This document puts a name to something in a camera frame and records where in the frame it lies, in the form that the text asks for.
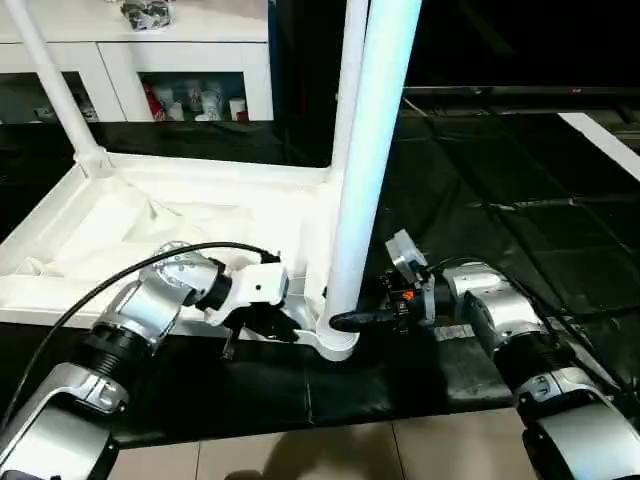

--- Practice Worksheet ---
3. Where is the white plastic table top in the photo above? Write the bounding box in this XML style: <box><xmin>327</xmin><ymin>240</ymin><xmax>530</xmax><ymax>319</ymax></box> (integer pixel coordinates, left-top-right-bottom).
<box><xmin>0</xmin><ymin>150</ymin><xmax>361</xmax><ymax>363</ymax></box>

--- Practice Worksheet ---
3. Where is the white plastic table leg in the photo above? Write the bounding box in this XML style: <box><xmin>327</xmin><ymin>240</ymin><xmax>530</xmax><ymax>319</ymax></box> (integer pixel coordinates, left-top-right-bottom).
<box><xmin>5</xmin><ymin>0</ymin><xmax>113</xmax><ymax>177</ymax></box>
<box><xmin>322</xmin><ymin>0</ymin><xmax>423</xmax><ymax>341</ymax></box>
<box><xmin>328</xmin><ymin>0</ymin><xmax>371</xmax><ymax>181</ymax></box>

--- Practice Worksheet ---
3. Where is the black work mat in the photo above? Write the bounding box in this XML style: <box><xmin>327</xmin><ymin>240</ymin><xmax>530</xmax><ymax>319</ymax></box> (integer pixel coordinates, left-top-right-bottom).
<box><xmin>0</xmin><ymin>105</ymin><xmax>640</xmax><ymax>449</ymax></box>

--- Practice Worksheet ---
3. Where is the red bottle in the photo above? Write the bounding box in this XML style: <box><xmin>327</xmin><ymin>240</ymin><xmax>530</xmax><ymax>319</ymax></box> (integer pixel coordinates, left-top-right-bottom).
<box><xmin>145</xmin><ymin>80</ymin><xmax>165</xmax><ymax>120</ymax></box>

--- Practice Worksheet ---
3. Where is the white edge strip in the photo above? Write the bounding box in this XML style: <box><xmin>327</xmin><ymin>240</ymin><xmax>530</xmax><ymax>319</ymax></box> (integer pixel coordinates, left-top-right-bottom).
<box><xmin>558</xmin><ymin>112</ymin><xmax>640</xmax><ymax>183</ymax></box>

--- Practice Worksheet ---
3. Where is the white glass-door cabinet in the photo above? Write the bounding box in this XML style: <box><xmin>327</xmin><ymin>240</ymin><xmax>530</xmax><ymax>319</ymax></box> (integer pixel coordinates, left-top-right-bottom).
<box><xmin>0</xmin><ymin>0</ymin><xmax>277</xmax><ymax>123</ymax></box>

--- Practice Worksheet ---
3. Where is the grey object on cabinet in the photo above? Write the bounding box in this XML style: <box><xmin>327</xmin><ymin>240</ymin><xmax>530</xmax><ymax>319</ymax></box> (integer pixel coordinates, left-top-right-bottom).
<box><xmin>120</xmin><ymin>0</ymin><xmax>173</xmax><ymax>29</ymax></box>

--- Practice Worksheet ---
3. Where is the black metal rail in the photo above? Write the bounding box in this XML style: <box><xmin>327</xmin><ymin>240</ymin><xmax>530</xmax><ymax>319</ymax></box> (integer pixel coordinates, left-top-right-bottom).
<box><xmin>400</xmin><ymin>84</ymin><xmax>640</xmax><ymax>105</ymax></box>

